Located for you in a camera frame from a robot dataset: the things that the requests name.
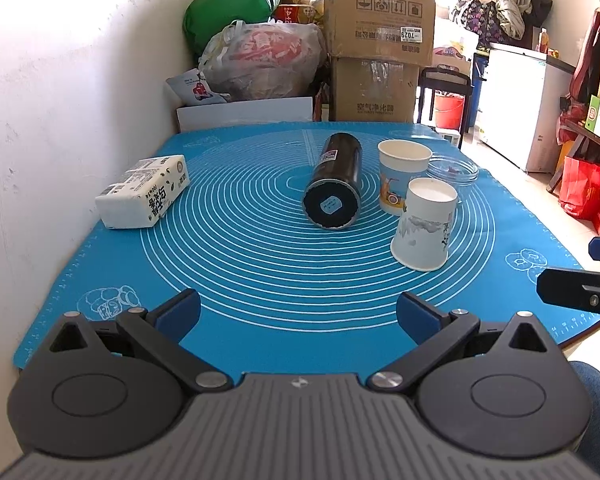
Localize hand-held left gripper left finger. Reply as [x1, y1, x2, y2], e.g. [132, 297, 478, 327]
[47, 288, 232, 395]

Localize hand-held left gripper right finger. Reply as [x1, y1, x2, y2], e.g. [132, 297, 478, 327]
[370, 291, 565, 395]

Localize paper cup with orange print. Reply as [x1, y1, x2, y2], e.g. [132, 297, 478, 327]
[377, 140, 433, 217]

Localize white paper cup landscape print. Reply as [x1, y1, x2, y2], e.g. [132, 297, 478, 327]
[390, 177, 458, 272]

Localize blue silicone baking mat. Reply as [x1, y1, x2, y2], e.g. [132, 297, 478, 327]
[12, 122, 600, 376]

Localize person's leg in jeans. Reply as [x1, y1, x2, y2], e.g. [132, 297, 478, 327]
[567, 360, 600, 463]

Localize dark wooden side table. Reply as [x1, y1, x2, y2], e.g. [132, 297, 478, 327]
[547, 115, 600, 196]

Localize white tissue pack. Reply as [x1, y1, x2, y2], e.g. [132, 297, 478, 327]
[95, 155, 190, 230]

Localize clear glass dish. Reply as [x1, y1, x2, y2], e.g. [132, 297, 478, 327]
[425, 156, 480, 187]

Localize white chest freezer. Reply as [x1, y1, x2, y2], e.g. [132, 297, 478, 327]
[478, 42, 576, 173]

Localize black thermos bottle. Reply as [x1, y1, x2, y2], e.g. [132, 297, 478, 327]
[302, 132, 363, 231]

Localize red bucket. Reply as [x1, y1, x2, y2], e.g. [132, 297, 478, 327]
[432, 92, 466, 130]

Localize white flat box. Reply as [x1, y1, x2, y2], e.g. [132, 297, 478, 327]
[176, 96, 315, 133]

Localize plain brown cardboard box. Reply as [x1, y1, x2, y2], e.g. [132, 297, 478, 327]
[330, 55, 421, 123]

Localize white printed pouch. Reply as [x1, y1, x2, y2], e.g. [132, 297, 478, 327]
[166, 69, 231, 107]

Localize black chair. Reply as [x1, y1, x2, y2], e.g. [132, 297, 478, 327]
[416, 66, 473, 148]

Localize floral fabric bag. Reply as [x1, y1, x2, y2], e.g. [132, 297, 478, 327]
[450, 0, 506, 46]

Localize clear plastic bag red contents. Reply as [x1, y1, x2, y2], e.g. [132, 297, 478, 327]
[198, 20, 328, 102]

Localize large taped cardboard box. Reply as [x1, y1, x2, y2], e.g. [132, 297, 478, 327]
[322, 0, 437, 68]

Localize green bag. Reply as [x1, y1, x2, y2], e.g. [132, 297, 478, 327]
[182, 0, 285, 56]

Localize red printed box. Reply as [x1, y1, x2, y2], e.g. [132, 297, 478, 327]
[275, 4, 326, 26]

